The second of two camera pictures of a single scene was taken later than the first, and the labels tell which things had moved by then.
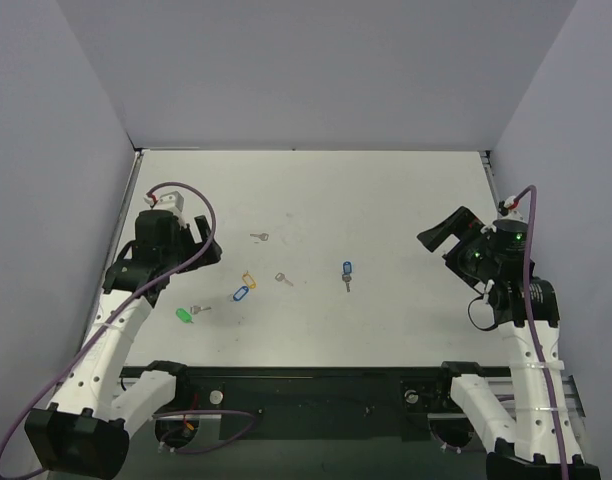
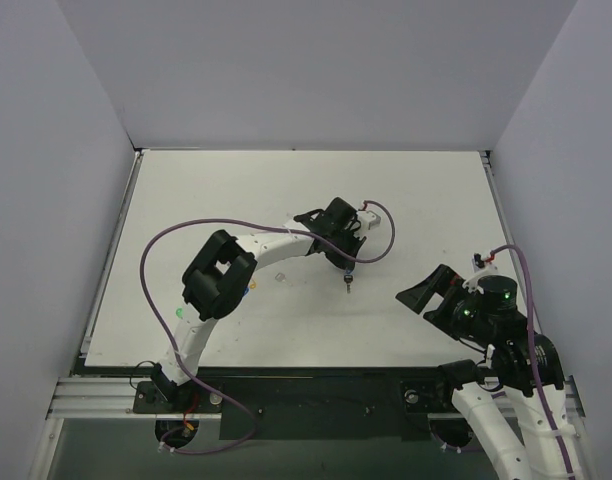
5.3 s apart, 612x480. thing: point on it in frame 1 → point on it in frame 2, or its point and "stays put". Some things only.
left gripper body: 195,248 → 343,242
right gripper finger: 465,228 → 444,281
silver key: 281,277 stays put
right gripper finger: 457,224 → 416,297
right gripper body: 456,245 → 444,298
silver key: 347,278 stays put
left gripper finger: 211,256 → 341,261
